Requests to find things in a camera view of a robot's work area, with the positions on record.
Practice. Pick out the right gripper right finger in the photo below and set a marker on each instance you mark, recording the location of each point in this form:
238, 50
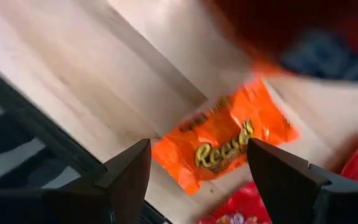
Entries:
284, 186

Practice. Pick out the red soda can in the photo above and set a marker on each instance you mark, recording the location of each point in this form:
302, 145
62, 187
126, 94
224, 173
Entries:
291, 31

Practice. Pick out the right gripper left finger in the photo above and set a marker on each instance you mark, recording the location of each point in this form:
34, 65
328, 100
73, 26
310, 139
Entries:
126, 180

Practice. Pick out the black aluminium table frame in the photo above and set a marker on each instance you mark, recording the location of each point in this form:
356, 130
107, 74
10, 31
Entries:
42, 124

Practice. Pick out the orange Reese's candy pack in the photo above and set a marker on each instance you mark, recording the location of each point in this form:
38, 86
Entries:
216, 133

